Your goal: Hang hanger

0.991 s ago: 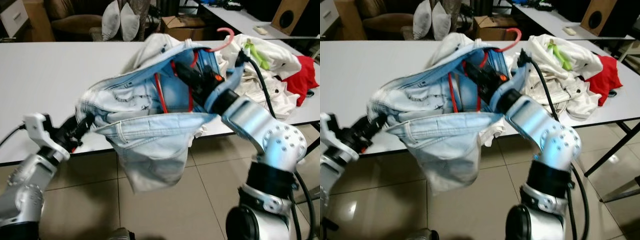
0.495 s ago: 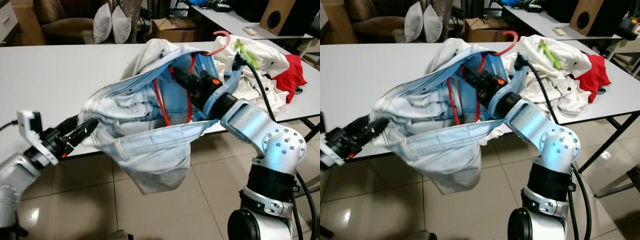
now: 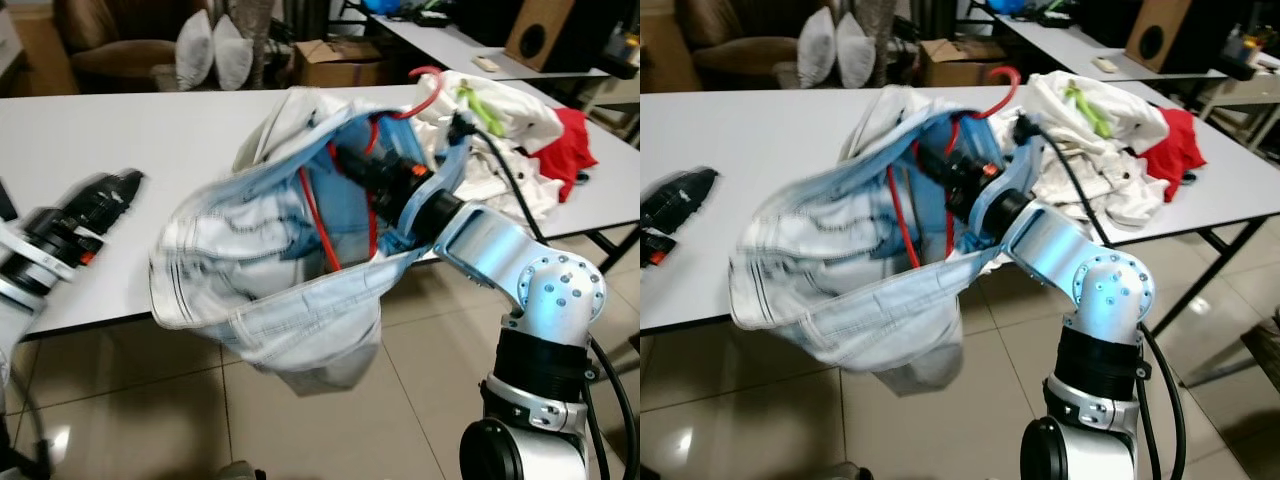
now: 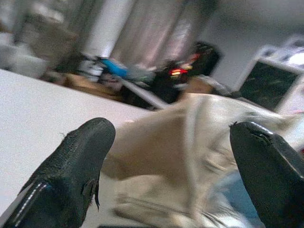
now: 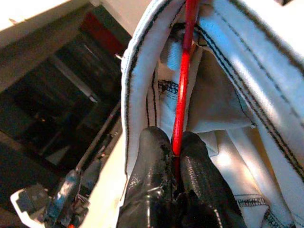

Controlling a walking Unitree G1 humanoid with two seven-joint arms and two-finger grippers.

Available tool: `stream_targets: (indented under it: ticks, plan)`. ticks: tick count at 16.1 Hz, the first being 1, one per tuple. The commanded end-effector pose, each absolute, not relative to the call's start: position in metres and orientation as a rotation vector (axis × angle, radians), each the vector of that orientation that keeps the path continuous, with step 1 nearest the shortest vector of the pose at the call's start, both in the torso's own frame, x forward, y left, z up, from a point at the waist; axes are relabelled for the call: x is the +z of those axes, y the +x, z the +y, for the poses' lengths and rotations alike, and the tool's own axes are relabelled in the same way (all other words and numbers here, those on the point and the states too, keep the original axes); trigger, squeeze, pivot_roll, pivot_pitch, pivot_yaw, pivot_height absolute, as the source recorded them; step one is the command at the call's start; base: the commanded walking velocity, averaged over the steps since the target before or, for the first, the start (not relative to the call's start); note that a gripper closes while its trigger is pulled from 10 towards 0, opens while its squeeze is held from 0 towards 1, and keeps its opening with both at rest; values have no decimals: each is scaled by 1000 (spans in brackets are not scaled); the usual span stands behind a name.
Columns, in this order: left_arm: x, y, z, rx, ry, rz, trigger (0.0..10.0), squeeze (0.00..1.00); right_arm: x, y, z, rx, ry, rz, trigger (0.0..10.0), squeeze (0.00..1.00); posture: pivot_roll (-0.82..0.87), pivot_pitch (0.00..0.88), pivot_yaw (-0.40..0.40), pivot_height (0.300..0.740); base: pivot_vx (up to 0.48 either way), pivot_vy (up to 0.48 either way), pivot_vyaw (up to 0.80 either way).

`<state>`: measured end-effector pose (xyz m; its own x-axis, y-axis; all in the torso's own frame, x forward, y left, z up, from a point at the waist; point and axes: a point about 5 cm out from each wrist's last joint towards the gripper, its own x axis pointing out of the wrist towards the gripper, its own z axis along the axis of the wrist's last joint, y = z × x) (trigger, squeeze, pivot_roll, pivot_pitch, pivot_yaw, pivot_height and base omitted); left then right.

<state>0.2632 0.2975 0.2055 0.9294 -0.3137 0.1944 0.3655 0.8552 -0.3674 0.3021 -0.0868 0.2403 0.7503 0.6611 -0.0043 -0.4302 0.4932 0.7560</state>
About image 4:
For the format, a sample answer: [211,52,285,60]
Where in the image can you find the white denim garment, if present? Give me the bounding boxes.
[101,94,304,228]

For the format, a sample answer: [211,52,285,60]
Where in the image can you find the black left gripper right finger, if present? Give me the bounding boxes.
[229,121,304,228]

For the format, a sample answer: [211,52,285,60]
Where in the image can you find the cardboard box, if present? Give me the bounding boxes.
[63,72,126,102]

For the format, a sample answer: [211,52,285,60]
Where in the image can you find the black device red lights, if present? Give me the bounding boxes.
[154,41,223,103]

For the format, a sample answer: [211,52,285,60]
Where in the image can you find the white framed dark panel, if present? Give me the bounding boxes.
[237,46,304,112]

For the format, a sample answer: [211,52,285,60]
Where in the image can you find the white table black frame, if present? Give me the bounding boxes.
[0,68,157,228]

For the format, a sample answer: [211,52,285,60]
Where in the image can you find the brown armchair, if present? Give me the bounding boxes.
[14,14,81,72]

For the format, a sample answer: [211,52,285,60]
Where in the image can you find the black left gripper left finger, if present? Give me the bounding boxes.
[1,117,116,228]

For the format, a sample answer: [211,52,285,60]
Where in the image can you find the blue object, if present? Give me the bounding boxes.
[101,57,130,76]

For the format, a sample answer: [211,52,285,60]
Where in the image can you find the pale curtain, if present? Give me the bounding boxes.
[110,0,205,67]

